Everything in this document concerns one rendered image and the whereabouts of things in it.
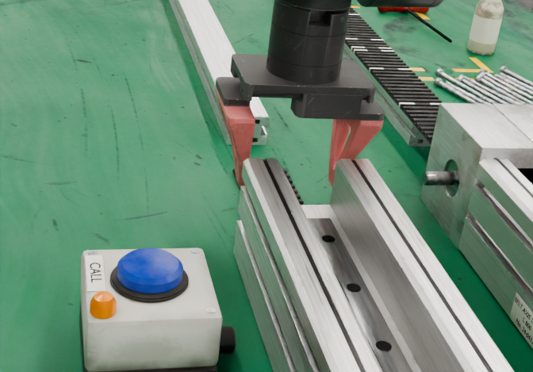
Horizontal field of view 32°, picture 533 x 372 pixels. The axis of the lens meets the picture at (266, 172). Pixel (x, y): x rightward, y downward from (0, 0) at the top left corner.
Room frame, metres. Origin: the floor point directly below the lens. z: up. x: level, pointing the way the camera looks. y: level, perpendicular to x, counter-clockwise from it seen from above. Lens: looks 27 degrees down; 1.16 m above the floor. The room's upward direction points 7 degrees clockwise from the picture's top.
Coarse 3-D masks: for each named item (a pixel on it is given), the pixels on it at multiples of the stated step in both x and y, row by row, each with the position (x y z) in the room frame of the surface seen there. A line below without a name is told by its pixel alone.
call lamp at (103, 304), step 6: (96, 294) 0.44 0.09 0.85; (102, 294) 0.44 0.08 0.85; (108, 294) 0.44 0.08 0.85; (96, 300) 0.43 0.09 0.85; (102, 300) 0.43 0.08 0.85; (108, 300) 0.43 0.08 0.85; (114, 300) 0.44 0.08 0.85; (90, 306) 0.43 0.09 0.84; (96, 306) 0.43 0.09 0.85; (102, 306) 0.43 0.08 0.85; (108, 306) 0.43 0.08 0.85; (114, 306) 0.43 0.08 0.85; (90, 312) 0.43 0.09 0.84; (96, 312) 0.43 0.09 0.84; (102, 312) 0.43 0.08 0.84; (108, 312) 0.43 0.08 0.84; (114, 312) 0.43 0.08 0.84; (102, 318) 0.43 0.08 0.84
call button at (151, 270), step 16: (128, 256) 0.48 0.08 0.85; (144, 256) 0.48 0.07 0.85; (160, 256) 0.48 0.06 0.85; (128, 272) 0.46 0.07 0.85; (144, 272) 0.46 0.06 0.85; (160, 272) 0.46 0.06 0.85; (176, 272) 0.47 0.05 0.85; (128, 288) 0.46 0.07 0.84; (144, 288) 0.45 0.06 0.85; (160, 288) 0.46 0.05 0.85
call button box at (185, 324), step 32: (96, 256) 0.49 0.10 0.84; (192, 256) 0.51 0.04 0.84; (96, 288) 0.46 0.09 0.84; (192, 288) 0.47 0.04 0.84; (96, 320) 0.43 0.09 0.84; (128, 320) 0.43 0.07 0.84; (160, 320) 0.44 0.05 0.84; (192, 320) 0.44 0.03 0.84; (96, 352) 0.43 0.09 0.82; (128, 352) 0.43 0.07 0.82; (160, 352) 0.44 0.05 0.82; (192, 352) 0.44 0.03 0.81; (224, 352) 0.48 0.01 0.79
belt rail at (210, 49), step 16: (176, 0) 1.19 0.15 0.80; (192, 0) 1.18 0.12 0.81; (176, 16) 1.18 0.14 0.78; (192, 16) 1.11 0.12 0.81; (208, 16) 1.12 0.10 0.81; (192, 32) 1.05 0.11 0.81; (208, 32) 1.06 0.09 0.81; (192, 48) 1.04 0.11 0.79; (208, 48) 1.00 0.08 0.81; (224, 48) 1.00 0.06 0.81; (208, 64) 0.95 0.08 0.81; (224, 64) 0.95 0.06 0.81; (208, 80) 0.93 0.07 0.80; (208, 96) 0.92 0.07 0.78; (256, 112) 0.83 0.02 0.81; (224, 128) 0.82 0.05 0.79; (256, 128) 0.82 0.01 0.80; (256, 144) 0.82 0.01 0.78
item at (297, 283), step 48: (240, 192) 0.61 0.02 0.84; (288, 192) 0.56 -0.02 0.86; (336, 192) 0.62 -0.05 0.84; (384, 192) 0.58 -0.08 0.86; (240, 240) 0.59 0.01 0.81; (288, 240) 0.50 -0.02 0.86; (336, 240) 0.55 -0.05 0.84; (384, 240) 0.52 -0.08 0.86; (288, 288) 0.47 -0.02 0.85; (336, 288) 0.45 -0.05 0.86; (384, 288) 0.51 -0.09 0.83; (432, 288) 0.46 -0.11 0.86; (288, 336) 0.45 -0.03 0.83; (336, 336) 0.41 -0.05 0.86; (384, 336) 0.45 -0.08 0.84; (432, 336) 0.43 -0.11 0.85; (480, 336) 0.42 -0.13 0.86
